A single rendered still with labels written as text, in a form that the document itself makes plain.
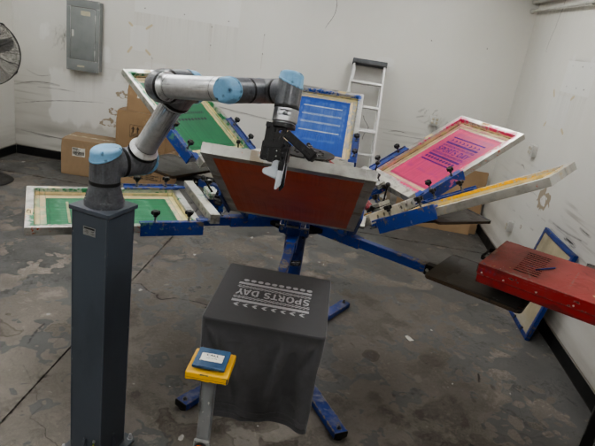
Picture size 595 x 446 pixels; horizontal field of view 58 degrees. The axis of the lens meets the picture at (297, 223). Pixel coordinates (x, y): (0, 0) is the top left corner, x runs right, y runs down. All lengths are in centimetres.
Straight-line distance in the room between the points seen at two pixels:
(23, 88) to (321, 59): 362
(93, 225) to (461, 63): 496
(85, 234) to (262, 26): 452
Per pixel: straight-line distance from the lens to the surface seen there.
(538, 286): 247
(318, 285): 229
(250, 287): 219
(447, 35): 637
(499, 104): 654
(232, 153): 178
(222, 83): 157
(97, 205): 216
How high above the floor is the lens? 194
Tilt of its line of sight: 19 degrees down
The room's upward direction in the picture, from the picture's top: 9 degrees clockwise
